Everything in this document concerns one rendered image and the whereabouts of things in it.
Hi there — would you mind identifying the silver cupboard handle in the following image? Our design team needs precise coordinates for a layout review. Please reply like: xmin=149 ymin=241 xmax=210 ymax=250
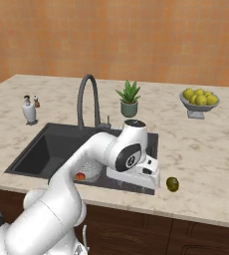
xmin=82 ymin=224 xmax=90 ymax=254

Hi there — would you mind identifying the dark grey arched faucet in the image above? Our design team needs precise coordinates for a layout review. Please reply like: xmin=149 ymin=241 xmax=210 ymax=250
xmin=77 ymin=73 xmax=114 ymax=131

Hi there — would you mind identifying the grey fruit bowl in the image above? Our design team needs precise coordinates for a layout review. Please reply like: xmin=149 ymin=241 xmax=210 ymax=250
xmin=178 ymin=92 xmax=221 ymax=121

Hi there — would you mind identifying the white colander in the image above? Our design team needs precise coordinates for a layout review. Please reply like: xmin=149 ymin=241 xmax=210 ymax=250
xmin=73 ymin=159 xmax=105 ymax=183

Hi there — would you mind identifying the green plant in grey pot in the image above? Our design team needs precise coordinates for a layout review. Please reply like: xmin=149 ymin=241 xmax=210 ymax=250
xmin=114 ymin=79 xmax=142 ymax=119

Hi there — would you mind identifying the dark brown cupboard door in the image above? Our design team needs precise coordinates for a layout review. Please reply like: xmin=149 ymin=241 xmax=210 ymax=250
xmin=165 ymin=218 xmax=229 ymax=255
xmin=74 ymin=204 xmax=173 ymax=255

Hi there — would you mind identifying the red apple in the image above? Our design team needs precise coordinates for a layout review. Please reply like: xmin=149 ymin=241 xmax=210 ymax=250
xmin=75 ymin=171 xmax=87 ymax=181

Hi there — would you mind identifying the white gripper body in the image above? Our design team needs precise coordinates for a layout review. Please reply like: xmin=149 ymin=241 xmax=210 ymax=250
xmin=105 ymin=165 xmax=161 ymax=191

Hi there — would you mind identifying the dark grey sink basin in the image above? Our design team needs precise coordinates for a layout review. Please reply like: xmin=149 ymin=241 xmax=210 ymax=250
xmin=4 ymin=122 xmax=160 ymax=196

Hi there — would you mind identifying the green kiwi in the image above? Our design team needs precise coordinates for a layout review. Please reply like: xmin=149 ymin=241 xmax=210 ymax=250
xmin=165 ymin=176 xmax=180 ymax=193

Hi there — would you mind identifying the white soap dispenser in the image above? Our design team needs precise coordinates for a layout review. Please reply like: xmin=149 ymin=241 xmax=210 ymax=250
xmin=22 ymin=95 xmax=39 ymax=127

